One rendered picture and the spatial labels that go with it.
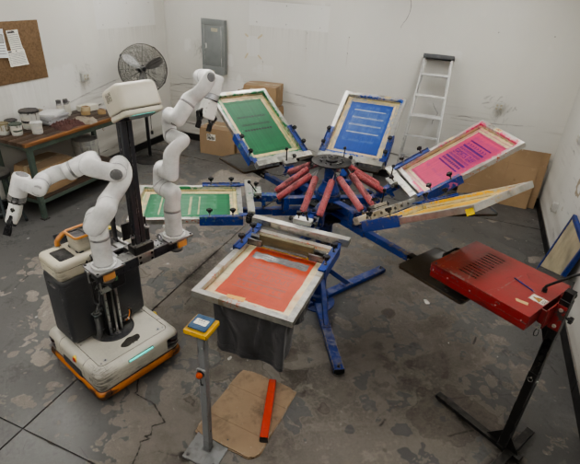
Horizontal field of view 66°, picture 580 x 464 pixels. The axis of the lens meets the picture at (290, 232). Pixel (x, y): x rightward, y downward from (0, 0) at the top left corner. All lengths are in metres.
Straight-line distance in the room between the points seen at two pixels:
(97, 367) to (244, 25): 5.34
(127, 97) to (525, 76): 5.17
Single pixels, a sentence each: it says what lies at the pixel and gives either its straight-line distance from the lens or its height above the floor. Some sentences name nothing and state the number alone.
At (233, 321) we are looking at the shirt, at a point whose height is 0.78.
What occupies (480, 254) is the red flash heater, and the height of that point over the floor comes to 1.10.
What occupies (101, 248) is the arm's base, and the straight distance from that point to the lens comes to 2.36.
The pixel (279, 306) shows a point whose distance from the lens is 2.38.
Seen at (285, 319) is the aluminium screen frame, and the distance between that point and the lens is 2.24.
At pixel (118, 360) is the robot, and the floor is 0.28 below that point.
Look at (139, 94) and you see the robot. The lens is 2.12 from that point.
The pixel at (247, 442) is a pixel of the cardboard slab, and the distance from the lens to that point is 2.97.
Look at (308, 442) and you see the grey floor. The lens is 3.01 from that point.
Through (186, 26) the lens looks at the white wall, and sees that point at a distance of 7.66.
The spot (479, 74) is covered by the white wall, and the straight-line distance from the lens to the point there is 6.39.
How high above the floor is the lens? 2.44
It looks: 29 degrees down
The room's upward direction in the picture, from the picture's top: 4 degrees clockwise
